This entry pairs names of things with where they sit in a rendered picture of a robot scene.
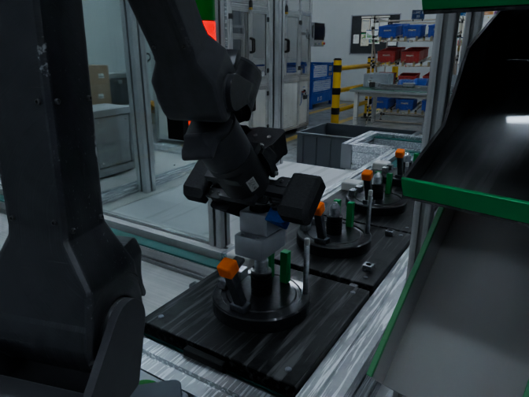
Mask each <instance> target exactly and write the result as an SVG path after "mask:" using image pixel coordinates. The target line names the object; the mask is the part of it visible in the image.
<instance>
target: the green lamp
mask: <svg viewBox="0 0 529 397"><path fill-rule="evenodd" d="M195 1H196V4H197V7H198V11H199V13H200V16H201V19H202V20H205V21H215V20H216V16H215V0H195Z"/></svg>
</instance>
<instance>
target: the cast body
mask: <svg viewBox="0 0 529 397"><path fill-rule="evenodd" d="M270 207H271V203H270V202H269V201H268V203H267V204H261V203H257V202H256V204H255V206H247V207H246V208H245V209H243V210H240V212H239V220H240V231H241V232H238V233H236V234H235V254H237V255H239V256H243V257H245V258H250V259H253V260H257V261H259V262H262V261H264V260H265V259H266V258H268V257H269V256H271V255H272V254H274V253H275V252H276V251H277V250H279V249H280V248H281V247H283V246H284V245H285V236H286V229H283V228H281V227H279V226H277V225H275V224H272V223H270V222H268V221H266V220H265V218H266V216H267V214H268V211H269V209H270Z"/></svg>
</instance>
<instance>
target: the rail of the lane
mask: <svg viewBox="0 0 529 397"><path fill-rule="evenodd" d="M141 370H142V371H144V372H146V373H148V374H150V375H152V376H154V377H156V378H157V379H159V380H162V381H164V380H178V381H180V383H181V386H182V391H184V392H186V393H187V394H188V397H275V396H273V395H270V394H268V393H266V392H264V391H261V390H259V389H257V388H255V387H252V386H250V385H248V384H246V383H244V382H242V381H240V380H237V379H235V378H233V377H230V376H228V375H227V374H225V373H226V362H225V361H223V360H221V359H219V358H216V357H214V356H212V355H210V354H207V353H205V352H203V351H200V350H198V349H196V348H194V347H191V346H189V345H187V346H186V347H185V348H184V349H183V354H181V353H178V352H176V351H174V350H172V349H170V348H167V347H165V346H163V345H161V344H159V343H156V342H154V341H153V340H150V339H147V338H146V337H143V345H142V361H141Z"/></svg>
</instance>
